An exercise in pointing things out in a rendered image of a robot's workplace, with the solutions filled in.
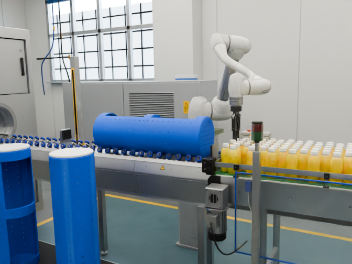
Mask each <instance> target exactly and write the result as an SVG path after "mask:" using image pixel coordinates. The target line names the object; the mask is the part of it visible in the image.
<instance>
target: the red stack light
mask: <svg viewBox="0 0 352 264"><path fill-rule="evenodd" d="M251 131H255V132H260V131H263V124H252V123H251Z"/></svg>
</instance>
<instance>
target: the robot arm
mask: <svg viewBox="0 0 352 264"><path fill-rule="evenodd" d="M210 43H211V47H212V50H213V51H214V53H215V54H216V55H217V56H218V58H219V59H220V60H221V61H222V63H223V64H225V67H224V71H223V75H222V79H221V83H220V86H219V90H218V94H217V96H216V97H214V99H213V100H212V102H211V103H209V102H207V99H206V98H204V97H202V96H199V97H193V98H192V100H191V102H190V104H189V111H188V119H195V118H196V117H197V116H208V117H210V118H211V120H215V121H222V120H228V119H230V118H232V131H233V139H234V140H236V141H237V138H239V130H240V116H241V114H239V112H241V111H242V106H241V105H243V96H244V95H264V94H267V93H268V92H269V91H270V90H271V82H270V81H269V80H267V79H264V78H262V77H260V76H259V75H255V74H254V73H253V72H252V71H251V70H250V69H248V68H247V67H245V66H243V65H242V64H240V63H239V60H240V59H241V58H242V57H243V55H244V54H247V53H248V52H249V51H250V50H251V42H250V40H248V39H247V38H245V37H243V36H238V35H223V34H220V33H214V34H212V36H211V40H210ZM236 71H237V72H239V73H236ZM242 74H243V75H244V76H246V77H247V78H248V79H247V80H244V77H243V75H242Z"/></svg>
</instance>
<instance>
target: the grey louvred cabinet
mask: <svg viewBox="0 0 352 264"><path fill-rule="evenodd" d="M80 84H81V101H82V118H83V136H84V142H85V141H86V140H88V141H89V142H90V144H89V145H90V146H91V145H92V143H91V142H92V141H94V138H93V126H94V122H95V120H96V119H97V117H98V116H99V115H100V114H102V113H114V114H116V115H117V116H130V117H144V116H145V115H147V114H156V115H159V116H160V117H161V118H183V119H188V111H189V104H190V102H191V100H192V98H193V97H199V96H202V97H204V98H206V99H207V102H209V103H211V102H212V100H213V99H214V97H216V96H217V94H218V80H197V81H106V82H80ZM62 88H63V103H64V119H65V128H66V129H71V136H72V138H71V140H72V139H74V140H75V135H74V119H73V104H72V87H71V82H64V83H63V84H62Z"/></svg>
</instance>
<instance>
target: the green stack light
mask: <svg viewBox="0 0 352 264"><path fill-rule="evenodd" d="M251 140H252V141H263V131H260V132H255V131H251Z"/></svg>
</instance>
